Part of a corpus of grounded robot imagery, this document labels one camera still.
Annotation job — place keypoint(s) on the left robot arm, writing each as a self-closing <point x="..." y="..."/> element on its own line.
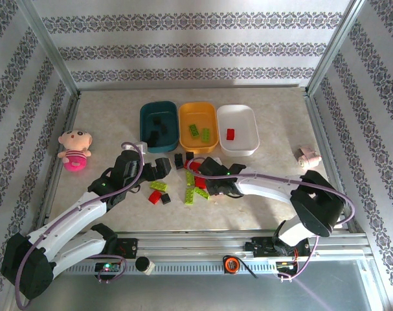
<point x="70" y="220"/>

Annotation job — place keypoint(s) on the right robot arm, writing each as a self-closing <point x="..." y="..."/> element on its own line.
<point x="267" y="189"/>

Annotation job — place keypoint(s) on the tall black lego brick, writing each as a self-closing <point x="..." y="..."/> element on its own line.
<point x="178" y="161"/>

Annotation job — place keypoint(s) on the teal plastic container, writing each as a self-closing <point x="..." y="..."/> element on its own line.
<point x="159" y="149"/>

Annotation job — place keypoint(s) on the orange plastic container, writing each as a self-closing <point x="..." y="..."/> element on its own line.
<point x="197" y="149"/>

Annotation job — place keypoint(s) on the white plastic container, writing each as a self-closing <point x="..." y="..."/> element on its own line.
<point x="238" y="151"/>

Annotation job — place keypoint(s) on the plush doll pink striped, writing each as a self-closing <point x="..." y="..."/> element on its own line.
<point x="74" y="139"/>

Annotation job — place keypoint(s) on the orange black round device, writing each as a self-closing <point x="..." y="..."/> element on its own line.
<point x="231" y="265"/>

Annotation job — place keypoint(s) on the perforated metal strip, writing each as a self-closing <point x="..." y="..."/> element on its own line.
<point x="183" y="268"/>

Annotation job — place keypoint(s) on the small pink white toy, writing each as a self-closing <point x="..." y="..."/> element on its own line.
<point x="307" y="157"/>

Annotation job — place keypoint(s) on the black knob white base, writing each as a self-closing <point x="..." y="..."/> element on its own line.
<point x="142" y="263"/>

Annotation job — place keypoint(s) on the circuit board green light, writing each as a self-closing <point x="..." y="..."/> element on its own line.
<point x="107" y="267"/>

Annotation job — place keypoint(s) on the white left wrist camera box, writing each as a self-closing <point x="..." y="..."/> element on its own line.
<point x="141" y="148"/>

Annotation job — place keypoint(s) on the aluminium rail beam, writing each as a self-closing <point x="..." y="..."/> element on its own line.
<point x="189" y="246"/>

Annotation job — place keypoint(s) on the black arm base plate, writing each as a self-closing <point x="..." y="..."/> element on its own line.
<point x="261" y="247"/>
<point x="128" y="247"/>

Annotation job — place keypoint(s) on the aluminium side rail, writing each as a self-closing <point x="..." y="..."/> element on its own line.
<point x="71" y="111"/>
<point x="316" y="123"/>

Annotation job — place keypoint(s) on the aluminium cross rail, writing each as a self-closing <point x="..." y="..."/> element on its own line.
<point x="193" y="87"/>

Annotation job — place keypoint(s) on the aluminium frame post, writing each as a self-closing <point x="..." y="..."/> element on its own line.
<point x="50" y="48"/>
<point x="338" y="48"/>

